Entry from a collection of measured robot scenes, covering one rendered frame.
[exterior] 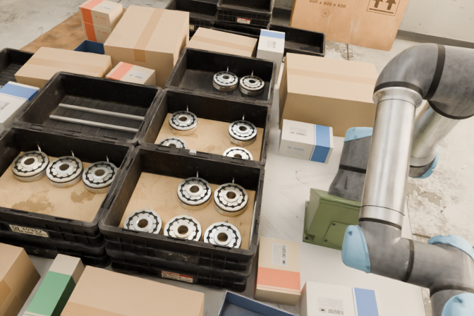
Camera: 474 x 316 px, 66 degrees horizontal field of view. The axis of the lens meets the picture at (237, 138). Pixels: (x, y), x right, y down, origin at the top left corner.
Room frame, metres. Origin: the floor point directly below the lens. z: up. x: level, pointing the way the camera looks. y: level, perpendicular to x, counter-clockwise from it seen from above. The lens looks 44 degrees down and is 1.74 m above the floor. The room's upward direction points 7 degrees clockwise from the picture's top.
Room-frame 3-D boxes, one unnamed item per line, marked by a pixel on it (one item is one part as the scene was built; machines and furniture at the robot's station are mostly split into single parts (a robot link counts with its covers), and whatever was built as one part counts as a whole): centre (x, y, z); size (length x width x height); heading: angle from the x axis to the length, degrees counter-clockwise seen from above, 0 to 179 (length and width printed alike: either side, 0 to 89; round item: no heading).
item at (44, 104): (0.93, 0.49, 0.87); 0.40 x 0.30 x 0.11; 87
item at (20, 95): (0.92, 0.80, 0.85); 0.20 x 0.12 x 0.09; 173
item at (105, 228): (0.61, 0.11, 0.92); 0.40 x 0.30 x 0.02; 87
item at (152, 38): (1.55, 0.47, 0.80); 0.40 x 0.30 x 0.20; 1
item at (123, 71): (1.24, 0.47, 0.81); 0.16 x 0.12 x 0.07; 78
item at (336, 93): (1.33, -0.37, 0.80); 0.40 x 0.30 x 0.20; 90
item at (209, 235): (0.53, 0.00, 0.86); 0.10 x 0.10 x 0.01
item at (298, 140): (1.08, -0.27, 0.74); 0.20 x 0.12 x 0.09; 86
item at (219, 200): (0.67, 0.00, 0.86); 0.10 x 0.10 x 0.01
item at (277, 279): (0.52, -0.17, 0.74); 0.16 x 0.12 x 0.07; 179
